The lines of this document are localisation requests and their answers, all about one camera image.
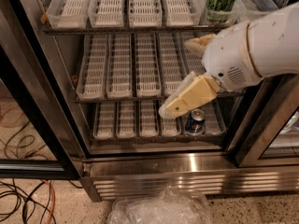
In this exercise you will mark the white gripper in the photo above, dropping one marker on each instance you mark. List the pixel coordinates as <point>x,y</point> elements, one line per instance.
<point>229,56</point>

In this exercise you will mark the green drink can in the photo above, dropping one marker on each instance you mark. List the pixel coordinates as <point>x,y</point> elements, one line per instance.
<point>218,11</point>

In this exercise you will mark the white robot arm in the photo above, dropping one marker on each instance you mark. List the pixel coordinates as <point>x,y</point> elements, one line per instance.
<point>274,43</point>

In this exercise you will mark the blue can bottom shelf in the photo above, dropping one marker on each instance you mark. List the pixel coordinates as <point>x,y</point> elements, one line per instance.
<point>195,122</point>

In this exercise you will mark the stainless steel fridge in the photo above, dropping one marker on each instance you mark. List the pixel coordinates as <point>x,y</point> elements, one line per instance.
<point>146,65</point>

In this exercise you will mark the right glass fridge door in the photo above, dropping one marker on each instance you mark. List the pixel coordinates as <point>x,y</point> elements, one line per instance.
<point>277,111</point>

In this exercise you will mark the open glass fridge door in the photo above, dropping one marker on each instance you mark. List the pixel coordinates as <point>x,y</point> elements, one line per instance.
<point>36,68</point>

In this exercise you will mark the clear plastic bag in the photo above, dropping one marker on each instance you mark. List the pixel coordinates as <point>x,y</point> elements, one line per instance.
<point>170,206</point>

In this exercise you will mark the top wire shelf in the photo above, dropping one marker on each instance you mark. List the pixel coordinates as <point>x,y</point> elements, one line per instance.
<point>215,28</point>

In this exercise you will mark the wire shelf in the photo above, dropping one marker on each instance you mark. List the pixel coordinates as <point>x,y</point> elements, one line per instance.
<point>106,100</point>
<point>215,28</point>
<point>216,139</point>

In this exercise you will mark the middle wire shelf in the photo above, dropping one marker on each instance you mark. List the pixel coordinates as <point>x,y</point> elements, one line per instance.
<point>106,100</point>

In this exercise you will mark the bottom wire shelf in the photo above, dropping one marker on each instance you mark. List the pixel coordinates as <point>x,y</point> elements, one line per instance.
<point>216,139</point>

